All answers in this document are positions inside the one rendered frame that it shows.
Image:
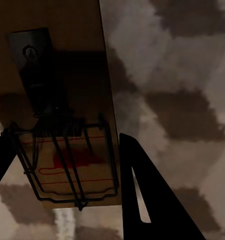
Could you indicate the mousetrap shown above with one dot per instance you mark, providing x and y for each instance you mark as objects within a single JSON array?
[{"x": 56, "y": 103}]

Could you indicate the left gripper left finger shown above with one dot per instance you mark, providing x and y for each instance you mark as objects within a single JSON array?
[{"x": 7, "y": 155}]

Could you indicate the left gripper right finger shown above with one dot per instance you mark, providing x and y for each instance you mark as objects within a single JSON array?
[{"x": 169, "y": 219}]

